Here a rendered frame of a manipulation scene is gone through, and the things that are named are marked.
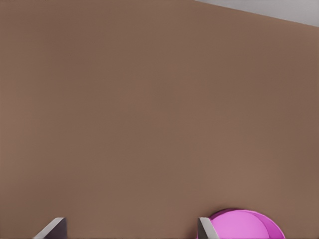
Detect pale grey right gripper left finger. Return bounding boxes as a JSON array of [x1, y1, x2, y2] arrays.
[[33, 217, 68, 239]]

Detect pink plate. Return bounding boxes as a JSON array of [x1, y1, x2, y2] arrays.
[[197, 208, 286, 239]]

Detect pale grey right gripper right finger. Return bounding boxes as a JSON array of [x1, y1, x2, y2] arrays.
[[198, 217, 218, 239]]

